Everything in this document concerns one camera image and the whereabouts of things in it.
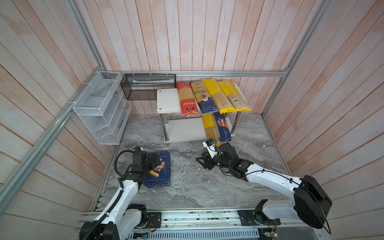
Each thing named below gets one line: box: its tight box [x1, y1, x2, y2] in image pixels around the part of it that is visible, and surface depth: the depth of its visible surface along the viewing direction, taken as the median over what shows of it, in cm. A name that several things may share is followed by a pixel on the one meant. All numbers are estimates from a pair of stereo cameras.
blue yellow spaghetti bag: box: [190, 80, 218, 114], surface depth 80 cm
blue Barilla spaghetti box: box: [213, 111, 232, 142], surface depth 101 cm
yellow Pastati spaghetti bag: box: [201, 113, 221, 146], surface depth 105 cm
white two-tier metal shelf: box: [156, 88, 182, 114], surface depth 81 cm
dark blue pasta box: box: [144, 151, 171, 188], surface depth 85 cm
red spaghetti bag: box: [176, 81, 201, 117], surface depth 79 cm
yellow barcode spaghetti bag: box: [218, 80, 252, 112], surface depth 80 cm
